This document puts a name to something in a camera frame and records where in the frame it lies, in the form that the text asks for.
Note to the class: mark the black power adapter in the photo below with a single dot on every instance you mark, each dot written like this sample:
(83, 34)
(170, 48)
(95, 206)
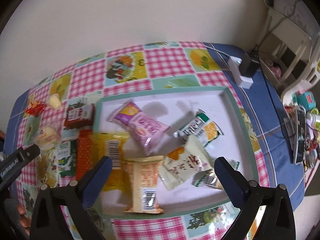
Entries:
(249, 65)

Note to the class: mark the red crinkled candy wrapper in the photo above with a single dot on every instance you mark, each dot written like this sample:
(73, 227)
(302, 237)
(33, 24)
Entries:
(35, 108)

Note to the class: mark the pink checkered picture tablecloth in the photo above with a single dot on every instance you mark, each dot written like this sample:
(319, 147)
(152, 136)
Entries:
(174, 65)

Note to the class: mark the red white chocolate packet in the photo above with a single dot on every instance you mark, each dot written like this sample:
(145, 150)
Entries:
(79, 116)

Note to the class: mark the white tray green rim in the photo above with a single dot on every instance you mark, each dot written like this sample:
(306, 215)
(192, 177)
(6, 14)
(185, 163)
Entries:
(175, 107)

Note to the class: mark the yellow transparent snack packet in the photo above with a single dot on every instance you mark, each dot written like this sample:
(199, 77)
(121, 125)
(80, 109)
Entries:
(111, 145)

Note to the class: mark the green white cracker packet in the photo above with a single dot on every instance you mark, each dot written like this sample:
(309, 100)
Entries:
(202, 126)

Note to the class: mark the green gold small packet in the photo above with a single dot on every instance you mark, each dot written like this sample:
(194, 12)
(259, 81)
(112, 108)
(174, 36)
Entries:
(207, 179)

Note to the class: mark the cream rice cracker packet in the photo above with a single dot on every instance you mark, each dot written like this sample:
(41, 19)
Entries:
(184, 162)

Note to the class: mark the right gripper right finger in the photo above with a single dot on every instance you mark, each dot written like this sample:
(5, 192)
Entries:
(277, 221)

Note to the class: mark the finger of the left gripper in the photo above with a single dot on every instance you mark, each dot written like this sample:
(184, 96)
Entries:
(25, 156)

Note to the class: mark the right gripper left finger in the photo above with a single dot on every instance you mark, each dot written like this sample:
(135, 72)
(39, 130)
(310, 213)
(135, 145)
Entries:
(48, 221)

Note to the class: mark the orange striped wafer packet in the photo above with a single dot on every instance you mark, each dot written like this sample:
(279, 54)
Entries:
(143, 176)

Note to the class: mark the white shelf unit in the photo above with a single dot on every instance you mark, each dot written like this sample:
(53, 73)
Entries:
(293, 66)

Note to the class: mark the pink snack packet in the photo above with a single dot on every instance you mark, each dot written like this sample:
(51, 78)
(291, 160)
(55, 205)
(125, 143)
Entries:
(146, 130)

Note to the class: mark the teal toy camera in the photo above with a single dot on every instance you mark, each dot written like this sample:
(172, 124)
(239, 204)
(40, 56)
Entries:
(306, 100)

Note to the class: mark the black tablet device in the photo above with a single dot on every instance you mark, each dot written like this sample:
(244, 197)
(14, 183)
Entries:
(300, 134)

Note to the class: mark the clear yellow cake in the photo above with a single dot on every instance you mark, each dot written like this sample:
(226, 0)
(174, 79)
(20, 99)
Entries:
(46, 138)

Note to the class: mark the red patterned snack packet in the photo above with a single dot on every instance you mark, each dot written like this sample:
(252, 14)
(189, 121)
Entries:
(83, 156)

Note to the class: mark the green mung bean biscuit packet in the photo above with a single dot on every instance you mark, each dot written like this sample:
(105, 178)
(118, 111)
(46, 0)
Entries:
(66, 158)

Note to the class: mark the yellow jelly cup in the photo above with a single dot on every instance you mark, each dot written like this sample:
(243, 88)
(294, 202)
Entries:
(54, 102)

